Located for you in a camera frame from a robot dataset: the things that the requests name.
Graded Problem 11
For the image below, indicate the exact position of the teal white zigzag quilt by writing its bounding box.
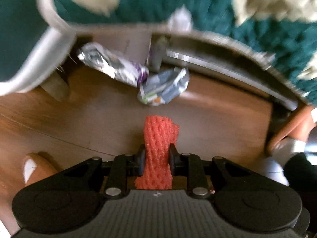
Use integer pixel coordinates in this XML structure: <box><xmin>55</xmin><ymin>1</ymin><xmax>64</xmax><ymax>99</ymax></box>
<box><xmin>1</xmin><ymin>0</ymin><xmax>316</xmax><ymax>104</ymax></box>

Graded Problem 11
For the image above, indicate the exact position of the silver purple snack wrapper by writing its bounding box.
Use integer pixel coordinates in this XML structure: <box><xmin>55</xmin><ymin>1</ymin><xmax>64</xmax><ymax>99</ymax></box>
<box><xmin>77</xmin><ymin>42</ymin><xmax>149</xmax><ymax>88</ymax></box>

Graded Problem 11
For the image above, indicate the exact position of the orange foam fruit net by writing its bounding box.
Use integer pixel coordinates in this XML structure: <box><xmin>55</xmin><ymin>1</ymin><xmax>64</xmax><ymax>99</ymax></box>
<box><xmin>135</xmin><ymin>115</ymin><xmax>179</xmax><ymax>190</ymax></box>

